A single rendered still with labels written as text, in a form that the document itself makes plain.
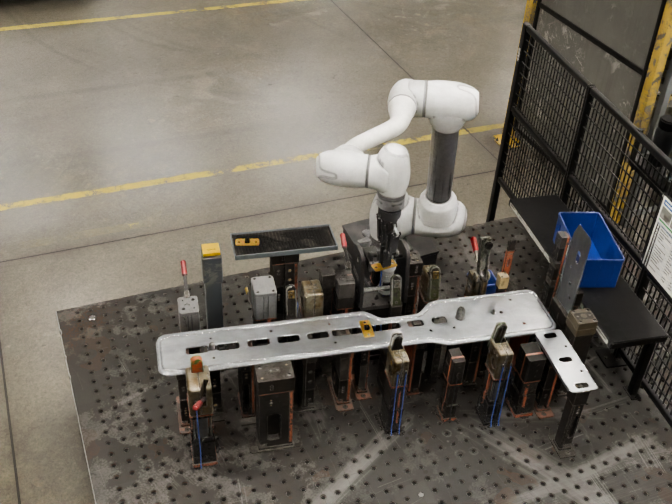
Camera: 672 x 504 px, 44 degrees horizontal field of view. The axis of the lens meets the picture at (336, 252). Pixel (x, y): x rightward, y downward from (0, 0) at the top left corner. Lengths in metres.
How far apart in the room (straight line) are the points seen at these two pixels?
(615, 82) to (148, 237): 2.84
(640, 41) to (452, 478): 2.88
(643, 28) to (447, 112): 2.09
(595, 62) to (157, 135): 2.95
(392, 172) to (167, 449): 1.20
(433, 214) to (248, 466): 1.25
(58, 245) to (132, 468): 2.39
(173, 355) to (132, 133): 3.47
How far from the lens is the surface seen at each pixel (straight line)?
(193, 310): 2.87
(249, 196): 5.35
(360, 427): 2.98
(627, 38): 5.04
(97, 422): 3.05
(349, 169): 2.55
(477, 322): 2.99
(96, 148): 5.96
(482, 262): 3.07
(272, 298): 2.87
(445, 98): 3.03
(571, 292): 3.07
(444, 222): 3.42
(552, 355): 2.93
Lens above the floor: 2.94
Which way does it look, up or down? 37 degrees down
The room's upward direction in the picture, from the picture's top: 3 degrees clockwise
